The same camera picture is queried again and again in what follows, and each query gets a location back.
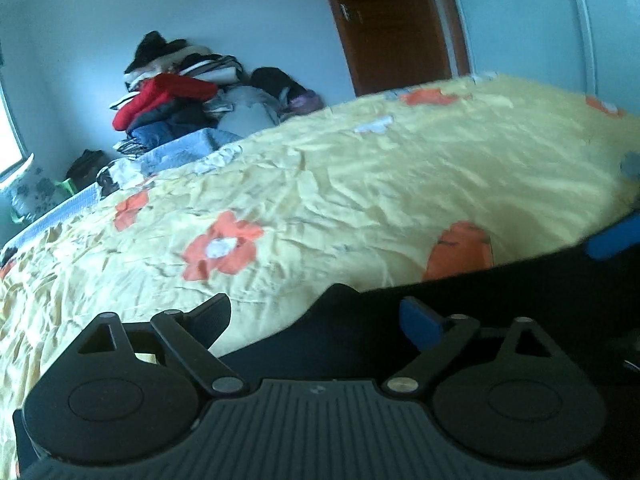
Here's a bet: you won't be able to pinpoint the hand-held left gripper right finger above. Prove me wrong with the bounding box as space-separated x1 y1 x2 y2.
384 296 568 403

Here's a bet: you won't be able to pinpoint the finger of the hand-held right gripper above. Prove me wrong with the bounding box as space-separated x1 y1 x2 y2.
584 206 640 262

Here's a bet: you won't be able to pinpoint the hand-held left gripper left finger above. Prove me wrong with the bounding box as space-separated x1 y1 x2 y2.
67 294 250 399

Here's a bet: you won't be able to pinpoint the black pants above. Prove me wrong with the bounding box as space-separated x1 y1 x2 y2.
217 240 640 396

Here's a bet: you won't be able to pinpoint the yellow floral bed sheet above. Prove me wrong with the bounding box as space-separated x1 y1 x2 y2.
0 74 640 480

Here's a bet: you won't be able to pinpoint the black and white cloth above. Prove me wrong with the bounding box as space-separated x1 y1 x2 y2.
96 166 120 194

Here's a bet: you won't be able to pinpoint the dark cloth heap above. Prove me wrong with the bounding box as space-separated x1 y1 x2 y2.
65 149 114 186

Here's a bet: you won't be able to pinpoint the grey cloth bundle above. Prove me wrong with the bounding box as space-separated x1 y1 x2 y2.
217 85 282 136

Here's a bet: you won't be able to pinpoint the floral pillow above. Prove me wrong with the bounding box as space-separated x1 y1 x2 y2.
9 165 67 222

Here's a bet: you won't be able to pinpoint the white vertical pipe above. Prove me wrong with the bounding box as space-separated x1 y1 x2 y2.
565 0 602 96

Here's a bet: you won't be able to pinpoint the pile of folded clothes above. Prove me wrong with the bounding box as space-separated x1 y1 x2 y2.
110 31 248 155

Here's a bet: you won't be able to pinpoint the purple cloth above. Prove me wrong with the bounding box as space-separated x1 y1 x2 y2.
287 90 324 117

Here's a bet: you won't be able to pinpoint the window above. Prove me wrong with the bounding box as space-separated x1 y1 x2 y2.
0 85 34 177

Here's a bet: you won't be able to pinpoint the brown wooden door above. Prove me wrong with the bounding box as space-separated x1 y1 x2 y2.
315 0 471 97

